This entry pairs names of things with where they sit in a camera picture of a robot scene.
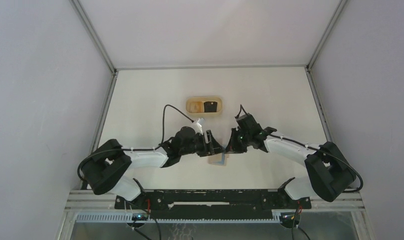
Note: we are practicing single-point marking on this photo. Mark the left green controller board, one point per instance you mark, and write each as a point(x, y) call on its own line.
point(140, 217)

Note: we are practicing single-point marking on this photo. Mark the back aluminium frame rail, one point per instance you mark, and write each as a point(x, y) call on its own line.
point(212, 67)

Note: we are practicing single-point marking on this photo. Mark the gold VIP card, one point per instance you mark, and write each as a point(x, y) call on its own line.
point(196, 107)

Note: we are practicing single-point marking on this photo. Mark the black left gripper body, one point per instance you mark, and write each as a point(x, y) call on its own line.
point(202, 148)

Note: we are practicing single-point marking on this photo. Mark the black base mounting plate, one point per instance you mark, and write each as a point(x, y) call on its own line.
point(246, 204)

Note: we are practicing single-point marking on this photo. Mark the aluminium frame rail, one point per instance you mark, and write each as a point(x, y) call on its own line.
point(212, 67)
point(85, 200)

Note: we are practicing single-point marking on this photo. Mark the right aluminium frame post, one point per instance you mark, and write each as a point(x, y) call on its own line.
point(330, 26)

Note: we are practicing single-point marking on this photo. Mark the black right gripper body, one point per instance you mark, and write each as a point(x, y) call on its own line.
point(241, 140)

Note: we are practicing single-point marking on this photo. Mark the green controller board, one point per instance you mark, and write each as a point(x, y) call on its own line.
point(289, 218)
point(140, 217)

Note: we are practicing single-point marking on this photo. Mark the black card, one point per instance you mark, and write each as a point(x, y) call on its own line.
point(210, 106)

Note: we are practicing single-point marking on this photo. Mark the aluminium frame post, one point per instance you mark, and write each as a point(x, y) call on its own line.
point(330, 26)
point(90, 29)

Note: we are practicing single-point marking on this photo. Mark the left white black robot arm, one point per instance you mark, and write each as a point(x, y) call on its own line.
point(105, 169)

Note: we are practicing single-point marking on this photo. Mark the aluminium frame front rail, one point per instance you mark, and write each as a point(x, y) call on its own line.
point(85, 200)

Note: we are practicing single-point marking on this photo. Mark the left aluminium frame post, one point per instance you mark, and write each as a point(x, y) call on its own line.
point(90, 29)

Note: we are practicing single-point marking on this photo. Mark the tan wooden tray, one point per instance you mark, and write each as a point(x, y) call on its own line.
point(203, 99)

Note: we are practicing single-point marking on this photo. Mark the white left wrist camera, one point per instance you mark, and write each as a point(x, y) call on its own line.
point(197, 125)

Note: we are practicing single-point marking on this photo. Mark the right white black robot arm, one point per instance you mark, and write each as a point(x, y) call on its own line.
point(328, 172)

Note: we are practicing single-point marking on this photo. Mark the right green controller board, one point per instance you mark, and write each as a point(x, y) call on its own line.
point(289, 218)

